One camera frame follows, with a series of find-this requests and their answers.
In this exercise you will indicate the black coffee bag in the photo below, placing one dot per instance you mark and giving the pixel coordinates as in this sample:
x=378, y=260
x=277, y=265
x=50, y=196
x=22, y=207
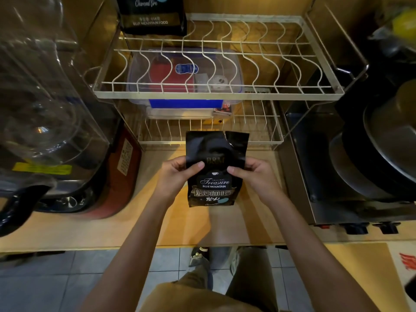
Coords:
x=151, y=16
x=216, y=152

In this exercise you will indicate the black frying pan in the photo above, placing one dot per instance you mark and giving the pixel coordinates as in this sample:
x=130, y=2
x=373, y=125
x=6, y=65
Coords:
x=351, y=165

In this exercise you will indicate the small white round object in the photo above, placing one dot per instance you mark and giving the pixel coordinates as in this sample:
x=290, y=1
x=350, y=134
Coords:
x=220, y=81

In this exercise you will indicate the large clear plastic jug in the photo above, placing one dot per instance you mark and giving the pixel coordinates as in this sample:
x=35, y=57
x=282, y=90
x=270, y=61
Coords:
x=39, y=94

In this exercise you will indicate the person's shoe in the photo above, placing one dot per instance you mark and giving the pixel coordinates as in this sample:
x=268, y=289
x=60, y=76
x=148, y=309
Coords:
x=234, y=261
x=198, y=256

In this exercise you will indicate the person's left hand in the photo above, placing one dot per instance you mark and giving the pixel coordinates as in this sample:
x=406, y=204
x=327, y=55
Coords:
x=172, y=178

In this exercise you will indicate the person's right forearm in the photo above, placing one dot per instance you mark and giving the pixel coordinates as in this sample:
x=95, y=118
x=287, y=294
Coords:
x=312, y=256

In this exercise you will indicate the person's right hand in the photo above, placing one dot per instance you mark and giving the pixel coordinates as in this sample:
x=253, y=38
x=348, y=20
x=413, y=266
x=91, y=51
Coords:
x=260, y=181

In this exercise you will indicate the small dark printed box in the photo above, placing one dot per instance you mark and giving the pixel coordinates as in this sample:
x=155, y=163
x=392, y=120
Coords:
x=223, y=109

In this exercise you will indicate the person's left forearm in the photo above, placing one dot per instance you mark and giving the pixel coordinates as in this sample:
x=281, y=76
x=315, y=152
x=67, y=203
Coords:
x=130, y=256

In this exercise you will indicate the yellow label sticker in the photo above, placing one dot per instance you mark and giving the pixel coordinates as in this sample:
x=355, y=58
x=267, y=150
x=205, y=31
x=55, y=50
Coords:
x=42, y=168

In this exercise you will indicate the blue flat box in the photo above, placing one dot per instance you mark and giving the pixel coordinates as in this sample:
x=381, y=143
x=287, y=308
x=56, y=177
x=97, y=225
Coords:
x=185, y=103

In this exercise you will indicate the stainless steel gas stove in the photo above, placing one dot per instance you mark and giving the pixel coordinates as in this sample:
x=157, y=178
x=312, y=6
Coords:
x=325, y=198

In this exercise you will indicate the sealed black coffee bag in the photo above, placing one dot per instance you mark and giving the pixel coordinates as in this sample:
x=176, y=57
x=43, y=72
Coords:
x=151, y=16

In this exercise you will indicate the red appliance base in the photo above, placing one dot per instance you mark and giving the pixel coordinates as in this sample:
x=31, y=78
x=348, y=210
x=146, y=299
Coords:
x=117, y=178

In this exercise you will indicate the black stove knob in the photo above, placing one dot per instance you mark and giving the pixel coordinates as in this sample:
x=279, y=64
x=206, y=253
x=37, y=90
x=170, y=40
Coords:
x=386, y=227
x=355, y=228

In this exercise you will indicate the red packet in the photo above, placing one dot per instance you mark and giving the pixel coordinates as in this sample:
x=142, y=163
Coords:
x=161, y=74

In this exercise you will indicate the person's left thumb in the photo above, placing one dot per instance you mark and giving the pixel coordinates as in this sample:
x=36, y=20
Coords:
x=195, y=167

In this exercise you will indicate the person's right thumb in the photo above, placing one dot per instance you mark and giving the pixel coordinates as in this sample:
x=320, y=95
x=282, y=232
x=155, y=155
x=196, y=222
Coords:
x=236, y=172

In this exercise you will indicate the grey metal pot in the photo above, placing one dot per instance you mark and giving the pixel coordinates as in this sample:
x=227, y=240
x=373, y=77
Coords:
x=390, y=126

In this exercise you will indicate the blue and white packet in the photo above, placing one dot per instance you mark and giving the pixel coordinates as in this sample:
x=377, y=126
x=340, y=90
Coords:
x=186, y=68

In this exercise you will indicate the person's khaki trousers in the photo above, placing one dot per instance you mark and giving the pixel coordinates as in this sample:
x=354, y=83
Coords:
x=208, y=295

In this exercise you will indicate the clear plastic storage container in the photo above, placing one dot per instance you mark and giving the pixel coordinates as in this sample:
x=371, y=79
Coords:
x=185, y=77

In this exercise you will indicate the white paper with red print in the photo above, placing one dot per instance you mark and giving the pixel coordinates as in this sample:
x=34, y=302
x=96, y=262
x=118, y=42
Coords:
x=406, y=263

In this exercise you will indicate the person's left shoe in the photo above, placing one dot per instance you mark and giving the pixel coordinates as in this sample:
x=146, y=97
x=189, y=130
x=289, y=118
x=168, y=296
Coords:
x=198, y=256

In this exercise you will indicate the person's right shoe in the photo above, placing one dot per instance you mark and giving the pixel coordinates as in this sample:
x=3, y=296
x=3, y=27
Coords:
x=234, y=261

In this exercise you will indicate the yellow lemon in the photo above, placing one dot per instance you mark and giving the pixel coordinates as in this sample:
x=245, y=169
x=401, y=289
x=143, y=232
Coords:
x=404, y=24

